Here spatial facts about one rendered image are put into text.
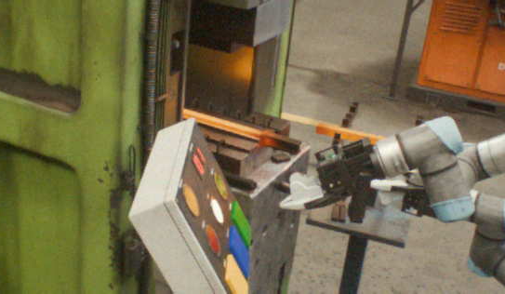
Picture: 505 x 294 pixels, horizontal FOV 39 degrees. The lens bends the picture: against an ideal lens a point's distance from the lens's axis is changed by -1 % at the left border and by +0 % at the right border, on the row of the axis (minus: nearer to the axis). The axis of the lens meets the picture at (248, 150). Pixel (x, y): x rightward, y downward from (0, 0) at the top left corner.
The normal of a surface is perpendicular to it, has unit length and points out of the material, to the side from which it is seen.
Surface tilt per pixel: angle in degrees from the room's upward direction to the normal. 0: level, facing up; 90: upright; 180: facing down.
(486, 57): 90
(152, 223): 90
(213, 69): 90
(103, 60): 89
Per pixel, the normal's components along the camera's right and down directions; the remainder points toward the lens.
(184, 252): -0.03, 0.42
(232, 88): -0.44, 0.33
